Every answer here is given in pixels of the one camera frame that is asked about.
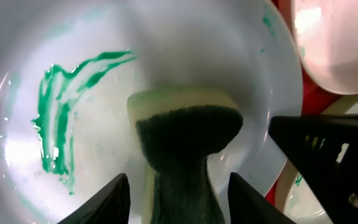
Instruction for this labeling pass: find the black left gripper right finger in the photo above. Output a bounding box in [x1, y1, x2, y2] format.
[227, 172, 295, 224]

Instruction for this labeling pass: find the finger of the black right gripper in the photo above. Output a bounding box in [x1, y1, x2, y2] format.
[268, 114, 358, 223]

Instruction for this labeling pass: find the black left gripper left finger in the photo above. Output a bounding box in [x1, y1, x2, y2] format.
[58, 173, 131, 224]

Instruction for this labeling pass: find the green yellow sponge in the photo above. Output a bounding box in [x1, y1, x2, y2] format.
[127, 85, 243, 223]

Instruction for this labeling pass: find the light blue plate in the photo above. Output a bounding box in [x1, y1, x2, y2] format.
[0, 0, 303, 223]
[275, 95, 358, 224]

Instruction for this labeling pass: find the red plastic tray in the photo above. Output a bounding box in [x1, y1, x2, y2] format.
[265, 0, 340, 208]

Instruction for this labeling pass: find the white plate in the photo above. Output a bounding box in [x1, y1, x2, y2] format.
[291, 0, 358, 95]

